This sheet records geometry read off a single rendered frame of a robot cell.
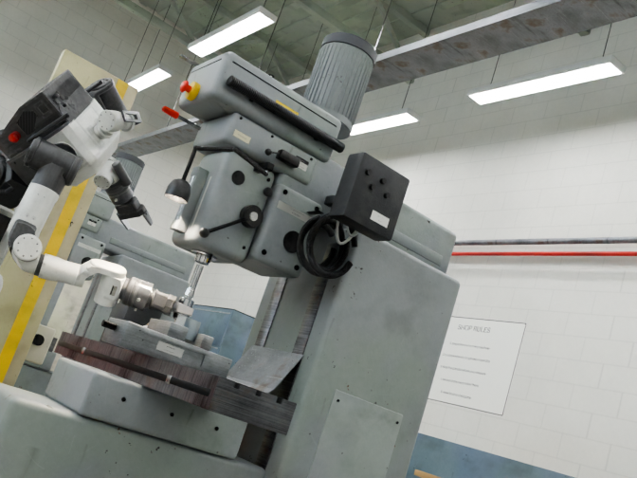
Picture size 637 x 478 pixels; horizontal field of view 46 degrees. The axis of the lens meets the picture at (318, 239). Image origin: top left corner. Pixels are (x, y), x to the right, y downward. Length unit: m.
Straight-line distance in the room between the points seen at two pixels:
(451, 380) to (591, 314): 1.52
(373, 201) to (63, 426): 1.06
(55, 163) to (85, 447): 0.82
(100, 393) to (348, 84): 1.28
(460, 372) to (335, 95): 5.00
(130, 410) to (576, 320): 5.02
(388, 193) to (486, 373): 4.90
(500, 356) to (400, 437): 4.49
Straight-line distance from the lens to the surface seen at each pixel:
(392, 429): 2.55
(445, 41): 5.26
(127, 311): 2.65
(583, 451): 6.31
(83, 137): 2.49
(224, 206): 2.29
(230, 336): 9.62
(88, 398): 2.09
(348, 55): 2.65
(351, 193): 2.22
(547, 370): 6.68
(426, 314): 2.60
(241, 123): 2.33
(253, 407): 1.83
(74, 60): 4.14
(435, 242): 2.79
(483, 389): 7.04
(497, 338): 7.11
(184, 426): 2.21
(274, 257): 2.35
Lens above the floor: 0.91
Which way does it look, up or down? 14 degrees up
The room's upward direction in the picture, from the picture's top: 19 degrees clockwise
